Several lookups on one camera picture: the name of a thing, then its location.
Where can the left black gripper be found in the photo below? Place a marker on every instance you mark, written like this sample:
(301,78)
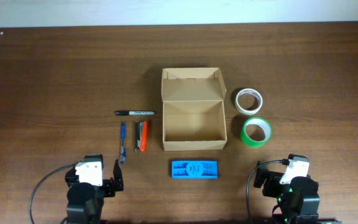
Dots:
(109,185)

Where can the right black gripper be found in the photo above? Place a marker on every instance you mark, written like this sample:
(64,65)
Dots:
(266,181)

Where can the blue ballpoint pen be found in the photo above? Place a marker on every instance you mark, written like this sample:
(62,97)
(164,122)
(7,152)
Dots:
(123,139)

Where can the orange black stapler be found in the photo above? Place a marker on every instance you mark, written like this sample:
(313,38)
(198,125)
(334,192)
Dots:
(141,135)

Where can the green tape roll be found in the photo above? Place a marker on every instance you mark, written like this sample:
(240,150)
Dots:
(256,132)

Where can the black sharpie marker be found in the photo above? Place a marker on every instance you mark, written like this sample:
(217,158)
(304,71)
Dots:
(134,113)

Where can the blue whiteboard duster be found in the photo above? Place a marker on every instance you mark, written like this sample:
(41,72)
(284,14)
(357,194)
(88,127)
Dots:
(194,170)

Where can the white masking tape roll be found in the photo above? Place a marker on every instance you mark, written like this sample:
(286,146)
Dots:
(248,101)

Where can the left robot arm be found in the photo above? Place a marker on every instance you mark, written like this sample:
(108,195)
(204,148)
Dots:
(87,190)

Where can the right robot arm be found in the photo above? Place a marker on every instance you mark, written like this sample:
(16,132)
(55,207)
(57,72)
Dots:
(297,201)

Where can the cardboard box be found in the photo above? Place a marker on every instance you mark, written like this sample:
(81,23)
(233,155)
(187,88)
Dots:
(193,115)

